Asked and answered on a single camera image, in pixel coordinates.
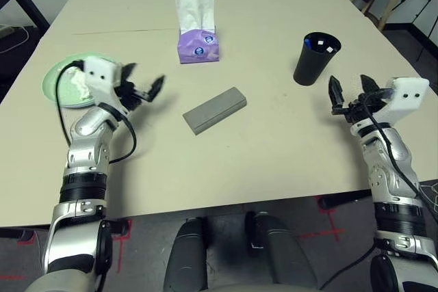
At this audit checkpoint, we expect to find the grey glasses case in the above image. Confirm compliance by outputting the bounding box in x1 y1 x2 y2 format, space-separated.
182 86 248 136

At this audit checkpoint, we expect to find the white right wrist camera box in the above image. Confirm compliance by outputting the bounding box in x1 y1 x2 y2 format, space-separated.
372 77 430 126

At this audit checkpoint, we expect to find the purple tissue pack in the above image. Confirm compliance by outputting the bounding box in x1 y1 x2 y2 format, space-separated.
177 28 221 65

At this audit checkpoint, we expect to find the green plastic plate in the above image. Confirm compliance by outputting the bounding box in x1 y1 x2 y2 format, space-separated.
41 51 119 109

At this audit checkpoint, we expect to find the thin white tangled cable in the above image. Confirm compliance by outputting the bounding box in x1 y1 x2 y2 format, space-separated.
418 181 438 208

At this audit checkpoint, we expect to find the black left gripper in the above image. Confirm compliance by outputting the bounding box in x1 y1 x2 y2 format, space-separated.
115 62 166 114

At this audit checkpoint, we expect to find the grey right robot leg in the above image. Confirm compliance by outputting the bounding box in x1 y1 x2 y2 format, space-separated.
244 211 320 292

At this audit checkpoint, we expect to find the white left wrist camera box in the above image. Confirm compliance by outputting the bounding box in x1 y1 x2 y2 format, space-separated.
83 56 123 109

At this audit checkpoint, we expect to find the grey left robot leg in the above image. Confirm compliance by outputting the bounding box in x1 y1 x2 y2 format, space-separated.
163 217 210 292

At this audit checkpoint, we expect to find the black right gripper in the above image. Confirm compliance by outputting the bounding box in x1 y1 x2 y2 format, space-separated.
328 74 389 126

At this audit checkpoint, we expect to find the grey robot leg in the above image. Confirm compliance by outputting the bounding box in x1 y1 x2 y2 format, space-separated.
244 211 320 292
163 217 210 292

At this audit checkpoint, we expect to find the white looped floor cable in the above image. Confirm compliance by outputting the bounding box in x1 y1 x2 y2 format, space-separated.
0 24 31 55

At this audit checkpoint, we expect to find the red floor tape cross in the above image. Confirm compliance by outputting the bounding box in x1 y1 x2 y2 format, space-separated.
296 195 347 242
110 219 133 269

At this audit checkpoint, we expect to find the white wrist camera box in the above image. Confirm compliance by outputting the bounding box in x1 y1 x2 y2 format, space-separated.
372 77 430 126
83 56 123 109

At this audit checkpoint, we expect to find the black pen cup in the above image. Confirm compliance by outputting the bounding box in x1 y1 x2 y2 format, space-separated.
293 31 343 87

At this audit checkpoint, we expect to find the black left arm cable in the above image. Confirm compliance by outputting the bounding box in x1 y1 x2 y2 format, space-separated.
54 60 138 165

